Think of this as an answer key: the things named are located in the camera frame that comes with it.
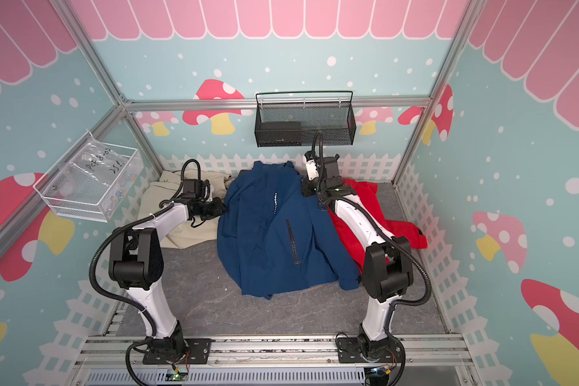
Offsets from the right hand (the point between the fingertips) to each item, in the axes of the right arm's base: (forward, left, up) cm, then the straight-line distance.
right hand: (303, 178), depth 89 cm
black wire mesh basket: (+27, +4, +9) cm, 28 cm away
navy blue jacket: (-16, +12, -17) cm, 26 cm away
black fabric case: (+24, +29, -17) cm, 41 cm away
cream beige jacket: (+11, +57, -15) cm, 60 cm away
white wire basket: (-12, +64, +12) cm, 66 cm away
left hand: (-3, +32, -15) cm, 36 cm away
